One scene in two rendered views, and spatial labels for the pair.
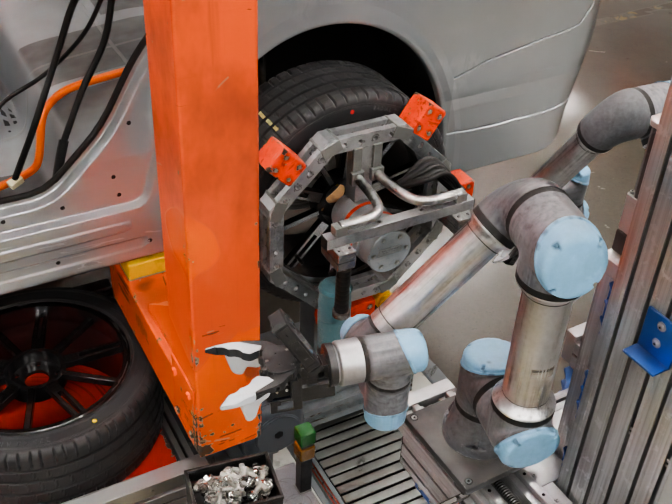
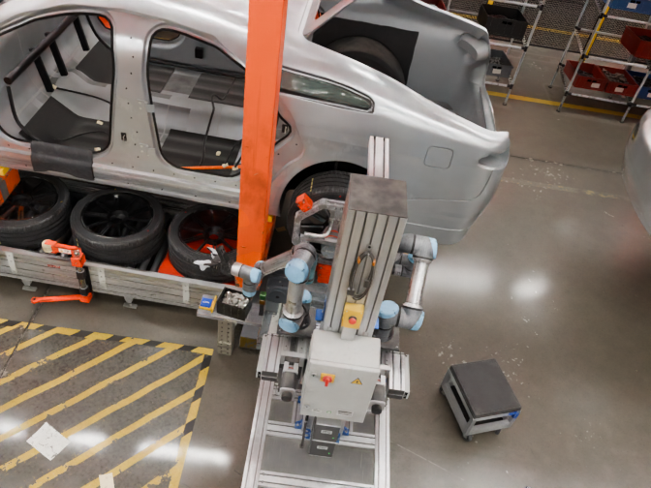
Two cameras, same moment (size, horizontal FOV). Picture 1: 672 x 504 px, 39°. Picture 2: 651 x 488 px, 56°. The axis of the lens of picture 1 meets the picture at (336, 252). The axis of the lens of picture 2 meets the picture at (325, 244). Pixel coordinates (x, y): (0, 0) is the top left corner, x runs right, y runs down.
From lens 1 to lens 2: 2.11 m
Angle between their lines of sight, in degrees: 23
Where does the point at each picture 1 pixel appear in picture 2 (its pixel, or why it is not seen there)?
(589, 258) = (298, 273)
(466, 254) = (286, 257)
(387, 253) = (329, 252)
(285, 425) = (280, 294)
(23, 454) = (189, 257)
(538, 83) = (445, 217)
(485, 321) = not seen: hidden behind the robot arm
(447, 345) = not seen: hidden behind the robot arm
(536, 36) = (445, 198)
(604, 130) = not seen: hidden behind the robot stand
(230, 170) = (256, 199)
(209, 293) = (244, 234)
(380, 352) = (243, 271)
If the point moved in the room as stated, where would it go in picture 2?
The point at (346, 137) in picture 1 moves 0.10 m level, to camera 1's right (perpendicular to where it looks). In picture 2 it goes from (329, 204) to (342, 212)
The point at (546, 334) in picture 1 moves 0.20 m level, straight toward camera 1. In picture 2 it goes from (292, 290) to (259, 306)
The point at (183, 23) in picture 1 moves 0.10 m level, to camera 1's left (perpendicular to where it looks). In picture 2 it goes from (244, 154) to (231, 146)
